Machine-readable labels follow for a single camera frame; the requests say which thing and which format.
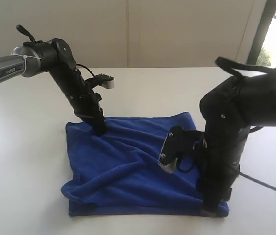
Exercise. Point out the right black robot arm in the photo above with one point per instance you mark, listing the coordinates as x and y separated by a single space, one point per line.
229 111

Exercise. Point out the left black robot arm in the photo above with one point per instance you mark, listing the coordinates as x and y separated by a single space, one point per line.
56 58

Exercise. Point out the blue microfibre towel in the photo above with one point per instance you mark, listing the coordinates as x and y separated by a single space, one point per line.
118 173

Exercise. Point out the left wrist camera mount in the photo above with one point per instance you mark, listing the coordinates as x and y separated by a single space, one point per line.
102 80

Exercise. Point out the dark window frame post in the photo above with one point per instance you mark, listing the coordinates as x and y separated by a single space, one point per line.
261 32

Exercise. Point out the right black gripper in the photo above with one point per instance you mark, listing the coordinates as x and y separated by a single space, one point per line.
214 184

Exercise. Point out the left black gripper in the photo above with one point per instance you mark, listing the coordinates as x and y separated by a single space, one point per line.
86 105

